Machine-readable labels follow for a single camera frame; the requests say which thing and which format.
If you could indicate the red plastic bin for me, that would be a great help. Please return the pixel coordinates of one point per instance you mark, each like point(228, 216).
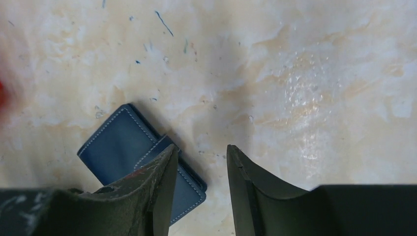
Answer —
point(4, 96)

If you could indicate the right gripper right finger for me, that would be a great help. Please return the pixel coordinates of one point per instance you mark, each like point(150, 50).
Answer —
point(265, 205)

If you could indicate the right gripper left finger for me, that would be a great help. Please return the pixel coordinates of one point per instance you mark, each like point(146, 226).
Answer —
point(138, 204)

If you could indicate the navy leather card holder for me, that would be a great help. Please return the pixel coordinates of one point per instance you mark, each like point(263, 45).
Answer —
point(125, 142)

